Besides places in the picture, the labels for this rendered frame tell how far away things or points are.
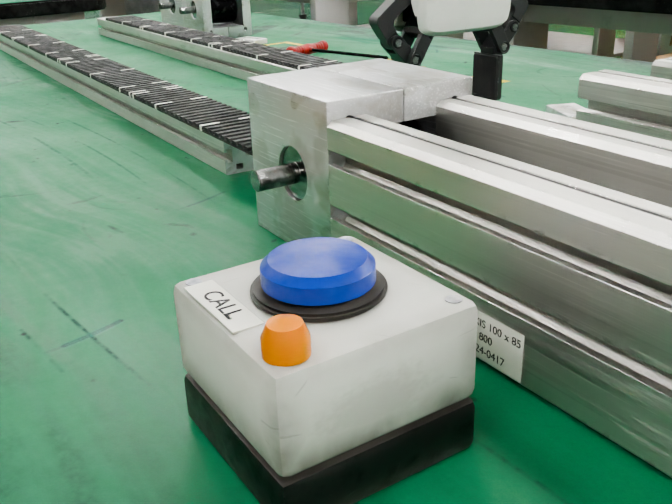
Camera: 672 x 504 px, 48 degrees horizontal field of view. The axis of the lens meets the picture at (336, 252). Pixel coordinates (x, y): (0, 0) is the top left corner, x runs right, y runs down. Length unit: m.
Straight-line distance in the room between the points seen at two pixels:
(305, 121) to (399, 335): 0.20
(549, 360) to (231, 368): 0.13
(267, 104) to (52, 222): 0.18
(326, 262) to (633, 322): 0.10
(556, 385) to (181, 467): 0.14
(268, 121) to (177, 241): 0.10
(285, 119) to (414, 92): 0.07
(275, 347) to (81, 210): 0.35
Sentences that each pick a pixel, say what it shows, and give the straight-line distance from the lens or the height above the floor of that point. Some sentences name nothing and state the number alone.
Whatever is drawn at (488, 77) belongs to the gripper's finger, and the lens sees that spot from 0.70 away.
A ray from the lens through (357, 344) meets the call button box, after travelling 0.23.
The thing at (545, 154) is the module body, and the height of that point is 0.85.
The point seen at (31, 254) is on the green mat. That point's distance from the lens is 0.49.
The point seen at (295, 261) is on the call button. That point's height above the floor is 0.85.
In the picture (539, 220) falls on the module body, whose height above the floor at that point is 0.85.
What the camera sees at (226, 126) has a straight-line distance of 0.61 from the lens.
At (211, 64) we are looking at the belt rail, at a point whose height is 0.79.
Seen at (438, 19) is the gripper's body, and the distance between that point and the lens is 0.64.
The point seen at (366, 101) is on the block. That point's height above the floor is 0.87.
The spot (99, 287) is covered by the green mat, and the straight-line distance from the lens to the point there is 0.43.
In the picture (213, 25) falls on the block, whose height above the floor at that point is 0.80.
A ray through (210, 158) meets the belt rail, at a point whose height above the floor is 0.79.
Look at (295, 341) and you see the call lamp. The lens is 0.22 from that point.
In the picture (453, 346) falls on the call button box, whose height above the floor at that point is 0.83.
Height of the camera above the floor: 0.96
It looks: 23 degrees down
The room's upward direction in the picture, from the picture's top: 2 degrees counter-clockwise
